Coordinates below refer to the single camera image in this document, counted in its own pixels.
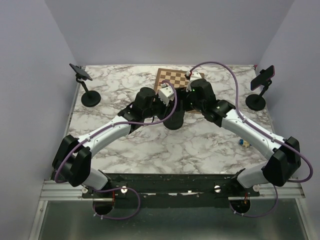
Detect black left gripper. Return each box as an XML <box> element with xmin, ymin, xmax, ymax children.
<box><xmin>143</xmin><ymin>94</ymin><xmax>177</xmax><ymax>123</ymax></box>

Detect black phone stand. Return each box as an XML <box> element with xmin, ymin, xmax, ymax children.
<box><xmin>245</xmin><ymin>80</ymin><xmax>272</xmax><ymax>111</ymax></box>
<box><xmin>163</xmin><ymin>110</ymin><xmax>185</xmax><ymax>130</ymax></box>
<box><xmin>76</xmin><ymin>76</ymin><xmax>101</xmax><ymax>108</ymax></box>

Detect black phone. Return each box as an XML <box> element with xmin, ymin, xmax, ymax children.
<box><xmin>69</xmin><ymin>63</ymin><xmax>93</xmax><ymax>81</ymax></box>

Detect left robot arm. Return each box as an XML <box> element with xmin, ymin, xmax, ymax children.
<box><xmin>52</xmin><ymin>85</ymin><xmax>178</xmax><ymax>198</ymax></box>

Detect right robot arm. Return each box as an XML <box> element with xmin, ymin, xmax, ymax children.
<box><xmin>177</xmin><ymin>78</ymin><xmax>301</xmax><ymax>196</ymax></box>

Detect red-edged phone on right stand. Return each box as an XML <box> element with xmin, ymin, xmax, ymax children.
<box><xmin>250</xmin><ymin>65</ymin><xmax>275</xmax><ymax>91</ymax></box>

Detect wooden chessboard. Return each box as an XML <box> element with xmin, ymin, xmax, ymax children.
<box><xmin>154</xmin><ymin>68</ymin><xmax>205</xmax><ymax>115</ymax></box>

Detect wooden toy car blue wheels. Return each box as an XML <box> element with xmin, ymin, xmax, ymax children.
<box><xmin>238</xmin><ymin>138</ymin><xmax>251</xmax><ymax>148</ymax></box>

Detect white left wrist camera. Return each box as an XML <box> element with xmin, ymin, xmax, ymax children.
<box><xmin>158</xmin><ymin>83</ymin><xmax>175</xmax><ymax>106</ymax></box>

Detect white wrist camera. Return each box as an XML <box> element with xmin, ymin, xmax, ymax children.
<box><xmin>184</xmin><ymin>70</ymin><xmax>205</xmax><ymax>82</ymax></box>
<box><xmin>158</xmin><ymin>83</ymin><xmax>175</xmax><ymax>106</ymax></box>

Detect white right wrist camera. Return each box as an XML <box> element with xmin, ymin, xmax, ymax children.
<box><xmin>184</xmin><ymin>70</ymin><xmax>205</xmax><ymax>82</ymax></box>

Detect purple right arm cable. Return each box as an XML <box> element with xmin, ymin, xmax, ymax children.
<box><xmin>186</xmin><ymin>61</ymin><xmax>315</xmax><ymax>217</ymax></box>

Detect aluminium frame rail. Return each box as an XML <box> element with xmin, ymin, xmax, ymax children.
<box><xmin>40</xmin><ymin>180</ymin><xmax>306</xmax><ymax>202</ymax></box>

